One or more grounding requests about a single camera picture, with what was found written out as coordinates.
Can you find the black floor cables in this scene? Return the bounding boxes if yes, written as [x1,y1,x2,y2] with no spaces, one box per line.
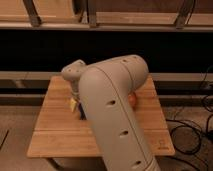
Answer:
[165,65,213,171]

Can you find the orange pepper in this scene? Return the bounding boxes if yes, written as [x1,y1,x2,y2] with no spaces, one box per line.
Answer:
[128,92,137,108]

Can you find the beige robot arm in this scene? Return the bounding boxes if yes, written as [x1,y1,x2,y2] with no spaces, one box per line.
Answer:
[61,55,161,171]

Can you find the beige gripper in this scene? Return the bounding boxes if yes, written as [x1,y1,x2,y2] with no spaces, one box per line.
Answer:
[61,60,86,99]

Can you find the wooden shelf rack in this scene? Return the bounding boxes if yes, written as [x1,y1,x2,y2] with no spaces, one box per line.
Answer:
[0,0,213,32]

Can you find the wooden table board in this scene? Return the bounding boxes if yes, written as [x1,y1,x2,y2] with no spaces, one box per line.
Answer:
[27,76,175,158]

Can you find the white sponge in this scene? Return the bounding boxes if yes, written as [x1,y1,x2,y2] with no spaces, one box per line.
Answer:
[70,98,78,112]

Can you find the blue object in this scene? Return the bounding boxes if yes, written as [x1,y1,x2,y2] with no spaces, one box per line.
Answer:
[78,103,86,120]

